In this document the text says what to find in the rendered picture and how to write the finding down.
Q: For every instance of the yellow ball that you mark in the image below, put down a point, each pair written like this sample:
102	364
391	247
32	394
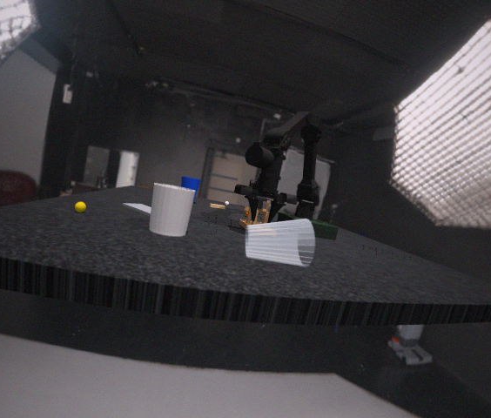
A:
80	207

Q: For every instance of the white ribbed cup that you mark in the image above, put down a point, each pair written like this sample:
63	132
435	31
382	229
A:
289	242

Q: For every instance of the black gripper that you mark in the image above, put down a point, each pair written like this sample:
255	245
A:
268	182

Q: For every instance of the white mug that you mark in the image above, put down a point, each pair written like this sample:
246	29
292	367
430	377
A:
171	208

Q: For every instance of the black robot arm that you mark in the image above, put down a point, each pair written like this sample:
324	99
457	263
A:
267	154

